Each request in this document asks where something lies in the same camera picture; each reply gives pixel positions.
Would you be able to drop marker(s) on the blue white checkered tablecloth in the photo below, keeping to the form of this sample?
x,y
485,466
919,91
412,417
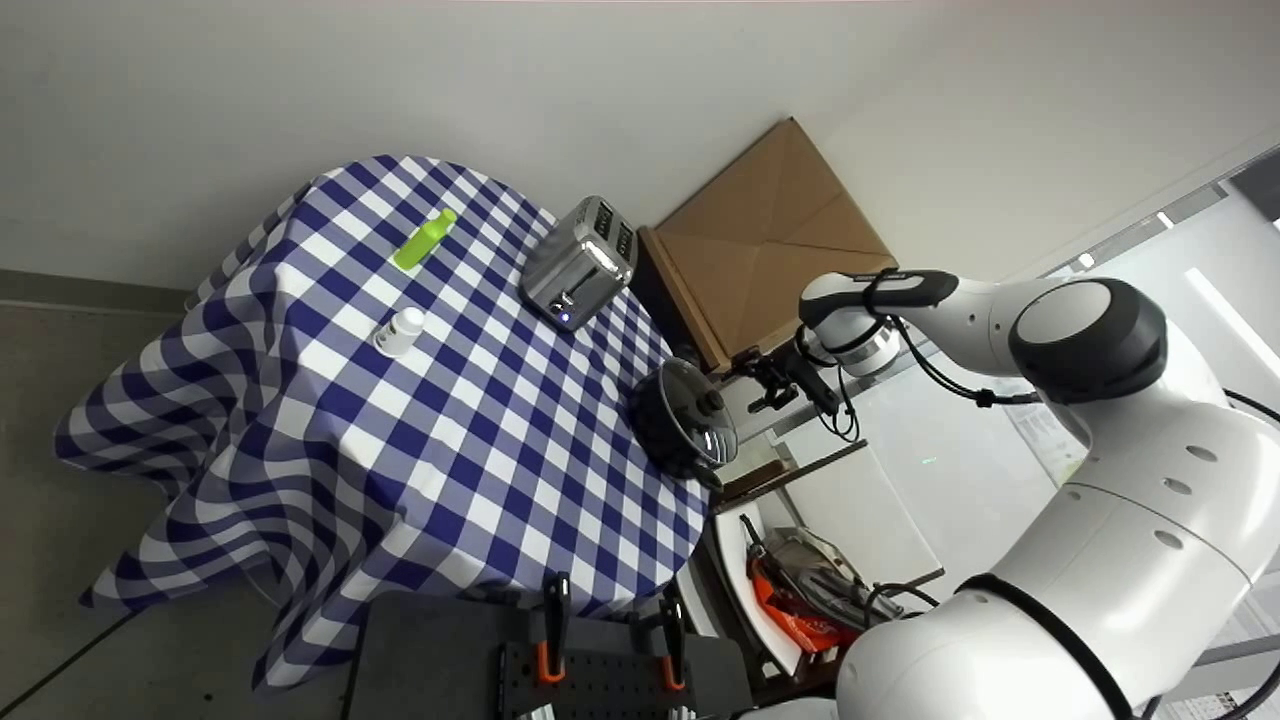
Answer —
x,y
442,441

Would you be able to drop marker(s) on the brown cardboard box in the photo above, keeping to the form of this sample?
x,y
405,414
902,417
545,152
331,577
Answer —
x,y
766,225

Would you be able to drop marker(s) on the black board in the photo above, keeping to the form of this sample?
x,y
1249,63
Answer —
x,y
425,660

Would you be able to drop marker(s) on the silver toaster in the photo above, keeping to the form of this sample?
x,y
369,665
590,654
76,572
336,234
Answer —
x,y
578,260

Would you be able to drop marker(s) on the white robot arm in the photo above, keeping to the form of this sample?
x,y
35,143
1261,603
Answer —
x,y
1134,535

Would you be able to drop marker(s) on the orange black tool pile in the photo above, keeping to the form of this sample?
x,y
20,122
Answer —
x,y
803,593

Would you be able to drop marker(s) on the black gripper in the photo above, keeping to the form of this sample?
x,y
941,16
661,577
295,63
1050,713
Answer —
x,y
815,377

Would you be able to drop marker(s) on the glass lid with black knob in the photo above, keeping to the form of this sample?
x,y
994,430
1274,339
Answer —
x,y
696,405

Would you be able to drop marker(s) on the green plastic bottle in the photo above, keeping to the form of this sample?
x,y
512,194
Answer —
x,y
425,242

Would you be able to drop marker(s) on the black pot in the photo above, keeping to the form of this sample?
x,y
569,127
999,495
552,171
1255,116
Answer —
x,y
658,425

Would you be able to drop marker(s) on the black orange clamp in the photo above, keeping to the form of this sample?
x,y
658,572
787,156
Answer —
x,y
675,646
551,641

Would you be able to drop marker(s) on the small white bottle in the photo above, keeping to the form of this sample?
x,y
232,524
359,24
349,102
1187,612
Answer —
x,y
402,329

